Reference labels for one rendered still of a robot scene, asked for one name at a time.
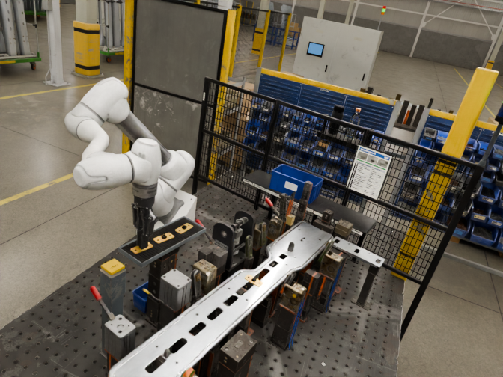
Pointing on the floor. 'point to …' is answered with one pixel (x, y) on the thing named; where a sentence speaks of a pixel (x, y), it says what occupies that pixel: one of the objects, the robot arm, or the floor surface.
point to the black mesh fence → (340, 176)
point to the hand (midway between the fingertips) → (142, 238)
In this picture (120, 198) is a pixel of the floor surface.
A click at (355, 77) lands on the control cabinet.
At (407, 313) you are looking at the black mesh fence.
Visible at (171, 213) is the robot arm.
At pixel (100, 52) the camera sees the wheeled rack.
